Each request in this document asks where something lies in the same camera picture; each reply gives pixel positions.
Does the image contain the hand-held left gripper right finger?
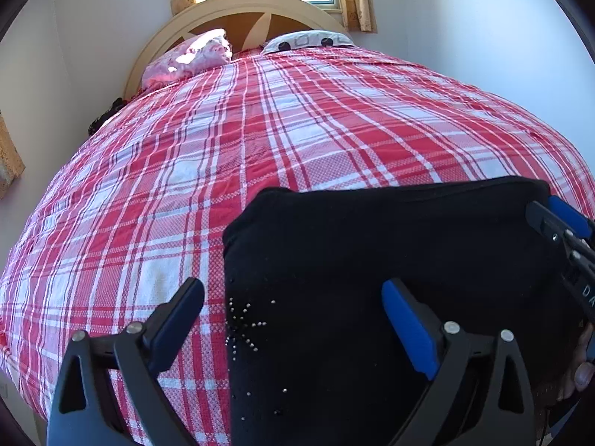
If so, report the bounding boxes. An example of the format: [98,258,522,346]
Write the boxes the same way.
[381,278,536,446]

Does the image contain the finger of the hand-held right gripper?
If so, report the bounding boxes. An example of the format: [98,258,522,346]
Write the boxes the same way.
[525,200,573,245]
[547,194,595,240]

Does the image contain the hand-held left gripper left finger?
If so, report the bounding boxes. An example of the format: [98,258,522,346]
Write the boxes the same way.
[46,277,206,446]

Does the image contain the black pants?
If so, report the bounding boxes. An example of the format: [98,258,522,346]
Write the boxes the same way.
[222,175,595,446]

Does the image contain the person's right hand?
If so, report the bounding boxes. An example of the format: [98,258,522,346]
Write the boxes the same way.
[553,325,595,403]

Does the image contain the red plaid bedsheet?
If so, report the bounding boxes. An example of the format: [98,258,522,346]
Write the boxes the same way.
[0,45,595,446]

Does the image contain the dark cloth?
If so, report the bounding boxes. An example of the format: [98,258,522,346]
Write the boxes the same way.
[87,97,127,135]

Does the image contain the pink floral pillow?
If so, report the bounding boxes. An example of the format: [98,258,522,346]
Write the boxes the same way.
[141,28,234,91]

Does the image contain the white patterned pillow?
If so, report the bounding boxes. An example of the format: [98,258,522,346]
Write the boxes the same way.
[261,30,357,54]

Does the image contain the cream wooden headboard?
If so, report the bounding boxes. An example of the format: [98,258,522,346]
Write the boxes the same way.
[123,0,356,99]

